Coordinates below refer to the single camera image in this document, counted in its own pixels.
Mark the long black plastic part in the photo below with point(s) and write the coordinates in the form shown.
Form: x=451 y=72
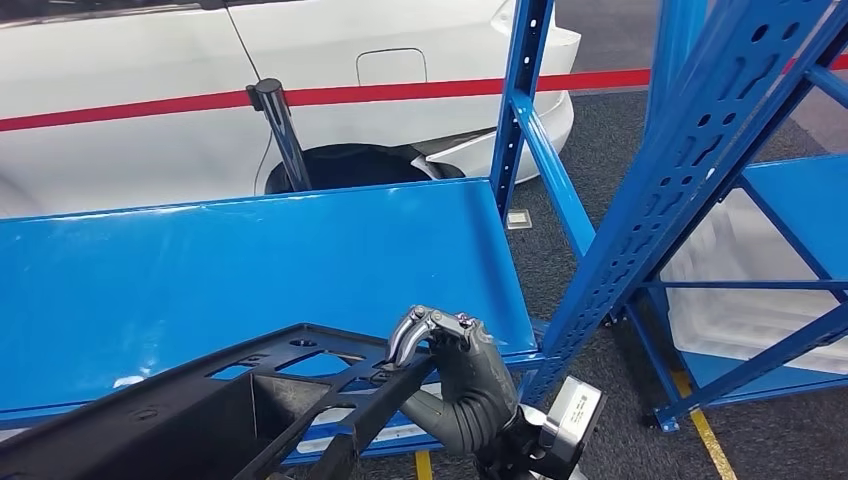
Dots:
x=166 y=424

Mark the red barrier belt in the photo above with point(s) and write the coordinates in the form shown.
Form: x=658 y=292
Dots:
x=397 y=91
x=99 y=112

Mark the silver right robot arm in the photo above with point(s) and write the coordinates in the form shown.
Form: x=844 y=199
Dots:
x=487 y=427

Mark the blue steel shelf rack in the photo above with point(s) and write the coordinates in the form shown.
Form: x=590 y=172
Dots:
x=265 y=265
x=811 y=205

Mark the black stanchion post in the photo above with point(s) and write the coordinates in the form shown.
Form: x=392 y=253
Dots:
x=285 y=146

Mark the metal floor outlet plate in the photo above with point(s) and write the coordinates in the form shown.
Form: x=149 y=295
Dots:
x=519 y=219

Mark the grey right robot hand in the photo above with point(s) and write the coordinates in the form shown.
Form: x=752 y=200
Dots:
x=474 y=371

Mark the white car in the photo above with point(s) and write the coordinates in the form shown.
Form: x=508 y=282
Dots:
x=132 y=53

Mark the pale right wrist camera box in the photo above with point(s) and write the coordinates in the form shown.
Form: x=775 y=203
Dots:
x=570 y=424

